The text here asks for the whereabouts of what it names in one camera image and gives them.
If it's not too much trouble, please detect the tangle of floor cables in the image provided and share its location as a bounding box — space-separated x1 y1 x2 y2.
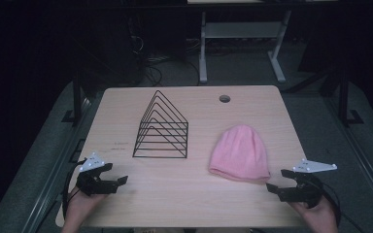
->
129 34 202 87

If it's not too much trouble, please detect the black wire file rack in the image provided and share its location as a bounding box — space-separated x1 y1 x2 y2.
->
132 89 189 159

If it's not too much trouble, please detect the grey metal floor rail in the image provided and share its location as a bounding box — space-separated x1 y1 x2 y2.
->
323 95 373 224
20 96 93 233

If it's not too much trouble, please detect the pink knitted beanie hat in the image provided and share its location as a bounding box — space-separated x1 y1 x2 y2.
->
208 124 272 183

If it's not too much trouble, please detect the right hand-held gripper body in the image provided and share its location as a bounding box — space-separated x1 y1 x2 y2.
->
283 158 338 210

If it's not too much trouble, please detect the black metal stand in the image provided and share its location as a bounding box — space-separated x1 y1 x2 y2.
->
335 66 365 128
61 69 92 128

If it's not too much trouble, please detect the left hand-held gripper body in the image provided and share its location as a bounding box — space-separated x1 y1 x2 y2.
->
75 151 119 197

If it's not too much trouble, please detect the white metal desk frame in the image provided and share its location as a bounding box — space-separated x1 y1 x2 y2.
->
197 9 293 85

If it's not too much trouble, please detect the person's right hand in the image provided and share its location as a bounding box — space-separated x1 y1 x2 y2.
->
290 195 340 233

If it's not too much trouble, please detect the person's left hand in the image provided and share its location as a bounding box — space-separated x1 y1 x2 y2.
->
61 185 109 233

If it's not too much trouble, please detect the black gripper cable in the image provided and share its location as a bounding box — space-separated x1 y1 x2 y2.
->
61 157 88 221
317 181 367 233

